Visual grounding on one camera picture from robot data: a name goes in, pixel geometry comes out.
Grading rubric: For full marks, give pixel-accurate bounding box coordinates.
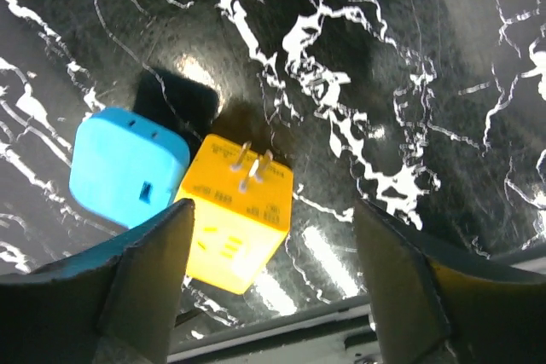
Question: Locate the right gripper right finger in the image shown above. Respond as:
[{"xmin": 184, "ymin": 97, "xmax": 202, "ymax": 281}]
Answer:
[{"xmin": 354, "ymin": 203, "xmax": 545, "ymax": 363}]

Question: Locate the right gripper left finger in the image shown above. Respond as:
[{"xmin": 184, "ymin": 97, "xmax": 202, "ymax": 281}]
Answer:
[{"xmin": 1, "ymin": 199, "xmax": 195, "ymax": 363}]

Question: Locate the blue folding extension socket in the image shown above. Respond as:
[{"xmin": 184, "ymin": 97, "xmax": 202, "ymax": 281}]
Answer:
[{"xmin": 69, "ymin": 107, "xmax": 190, "ymax": 228}]

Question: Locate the yellow socket cube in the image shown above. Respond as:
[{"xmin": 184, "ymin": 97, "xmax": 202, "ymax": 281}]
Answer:
[{"xmin": 175, "ymin": 134, "xmax": 293, "ymax": 294}]

